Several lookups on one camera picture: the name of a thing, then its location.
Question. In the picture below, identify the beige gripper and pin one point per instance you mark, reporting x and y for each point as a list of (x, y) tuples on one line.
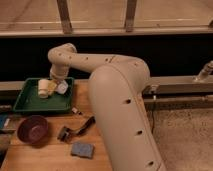
[(57, 73)]

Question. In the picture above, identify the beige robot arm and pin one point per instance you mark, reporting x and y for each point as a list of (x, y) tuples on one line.
[(115, 92)]

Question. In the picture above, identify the green plastic tray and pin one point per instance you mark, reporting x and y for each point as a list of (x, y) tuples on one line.
[(28, 100)]

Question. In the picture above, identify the white paper cup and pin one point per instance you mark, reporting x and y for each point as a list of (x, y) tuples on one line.
[(43, 88)]

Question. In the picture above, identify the purple bowl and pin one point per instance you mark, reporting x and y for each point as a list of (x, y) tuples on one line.
[(33, 129)]

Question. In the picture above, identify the blue sponge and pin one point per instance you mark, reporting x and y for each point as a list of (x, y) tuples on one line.
[(83, 150)]

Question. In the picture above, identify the metal faucet pipe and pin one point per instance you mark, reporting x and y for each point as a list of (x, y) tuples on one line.
[(205, 72)]

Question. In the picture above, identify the black handled brush tool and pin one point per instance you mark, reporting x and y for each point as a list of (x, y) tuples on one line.
[(66, 133)]

